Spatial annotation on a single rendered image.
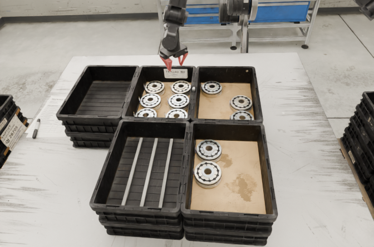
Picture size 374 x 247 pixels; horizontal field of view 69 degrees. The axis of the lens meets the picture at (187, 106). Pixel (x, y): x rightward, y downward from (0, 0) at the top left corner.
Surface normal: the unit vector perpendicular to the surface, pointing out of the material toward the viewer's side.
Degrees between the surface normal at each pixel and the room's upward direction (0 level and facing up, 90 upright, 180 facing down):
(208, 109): 0
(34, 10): 90
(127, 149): 0
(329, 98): 0
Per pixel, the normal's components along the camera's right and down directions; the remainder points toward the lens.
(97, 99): -0.05, -0.73
